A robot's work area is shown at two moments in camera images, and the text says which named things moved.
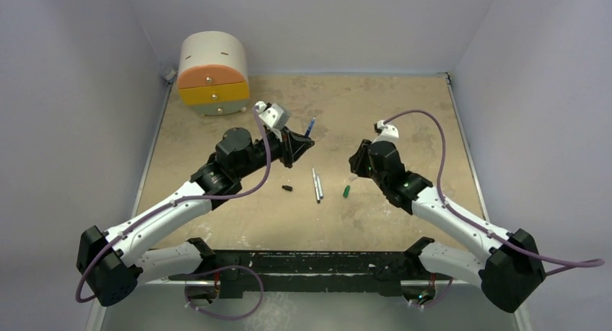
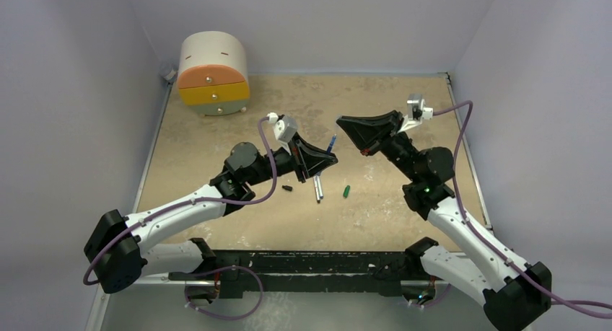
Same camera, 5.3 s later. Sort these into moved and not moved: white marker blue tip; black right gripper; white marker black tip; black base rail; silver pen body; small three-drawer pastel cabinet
Moved: black right gripper; silver pen body
Not moved: small three-drawer pastel cabinet; white marker black tip; black base rail; white marker blue tip
